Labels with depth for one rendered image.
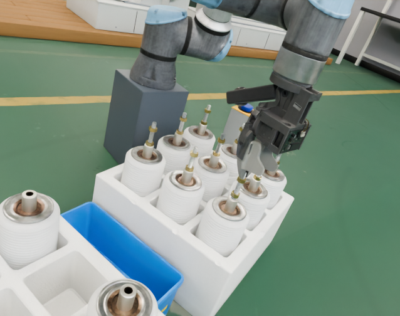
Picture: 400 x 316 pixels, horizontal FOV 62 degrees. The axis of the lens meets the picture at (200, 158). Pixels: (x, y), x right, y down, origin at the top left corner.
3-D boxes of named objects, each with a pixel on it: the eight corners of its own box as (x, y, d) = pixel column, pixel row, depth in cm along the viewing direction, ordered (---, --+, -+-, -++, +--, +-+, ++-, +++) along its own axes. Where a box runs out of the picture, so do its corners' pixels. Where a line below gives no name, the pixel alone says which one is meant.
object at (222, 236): (201, 244, 85) (223, 189, 76) (231, 269, 81) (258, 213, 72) (177, 263, 77) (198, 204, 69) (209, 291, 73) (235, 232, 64)
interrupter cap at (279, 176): (251, 170, 88) (252, 167, 88) (266, 163, 93) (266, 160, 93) (275, 185, 84) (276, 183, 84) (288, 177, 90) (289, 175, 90)
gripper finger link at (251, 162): (249, 195, 61) (269, 152, 57) (227, 177, 64) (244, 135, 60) (259, 192, 63) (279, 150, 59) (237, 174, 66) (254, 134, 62)
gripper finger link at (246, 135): (236, 161, 60) (255, 118, 56) (231, 157, 61) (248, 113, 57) (252, 158, 63) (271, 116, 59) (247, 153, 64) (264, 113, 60)
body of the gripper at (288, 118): (274, 159, 55) (305, 92, 49) (238, 133, 60) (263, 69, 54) (298, 152, 60) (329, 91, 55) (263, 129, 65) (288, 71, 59)
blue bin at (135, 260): (47, 256, 77) (49, 218, 72) (86, 235, 86) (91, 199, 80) (139, 347, 66) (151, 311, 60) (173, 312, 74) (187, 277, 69)
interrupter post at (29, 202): (17, 207, 55) (17, 192, 53) (32, 202, 57) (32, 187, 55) (26, 215, 54) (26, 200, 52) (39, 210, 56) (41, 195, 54)
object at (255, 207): (244, 234, 93) (269, 183, 84) (246, 260, 84) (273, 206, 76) (212, 225, 92) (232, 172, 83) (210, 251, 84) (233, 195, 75)
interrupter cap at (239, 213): (224, 194, 75) (225, 191, 74) (251, 213, 72) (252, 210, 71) (204, 206, 69) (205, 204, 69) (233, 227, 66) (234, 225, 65)
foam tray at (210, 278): (87, 228, 88) (95, 173, 79) (175, 179, 119) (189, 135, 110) (205, 327, 73) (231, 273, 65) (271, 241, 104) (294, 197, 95)
